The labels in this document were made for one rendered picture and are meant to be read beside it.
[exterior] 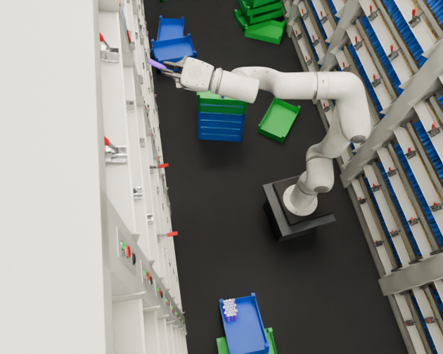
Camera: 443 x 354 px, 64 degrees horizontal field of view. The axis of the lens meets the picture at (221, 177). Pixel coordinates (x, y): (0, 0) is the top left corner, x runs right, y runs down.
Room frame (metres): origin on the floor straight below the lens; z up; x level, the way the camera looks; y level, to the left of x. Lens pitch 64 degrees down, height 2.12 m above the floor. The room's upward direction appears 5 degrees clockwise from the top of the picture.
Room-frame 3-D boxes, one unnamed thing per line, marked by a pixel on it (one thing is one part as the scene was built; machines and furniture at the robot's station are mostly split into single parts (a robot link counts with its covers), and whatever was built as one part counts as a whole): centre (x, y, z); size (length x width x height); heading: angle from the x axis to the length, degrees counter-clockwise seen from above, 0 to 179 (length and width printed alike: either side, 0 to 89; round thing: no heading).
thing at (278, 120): (1.53, -0.38, 0.04); 0.30 x 0.20 x 0.08; 157
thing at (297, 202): (0.80, -0.45, 0.40); 0.19 x 0.19 x 0.18
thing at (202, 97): (1.43, 0.04, 0.44); 0.30 x 0.20 x 0.08; 92
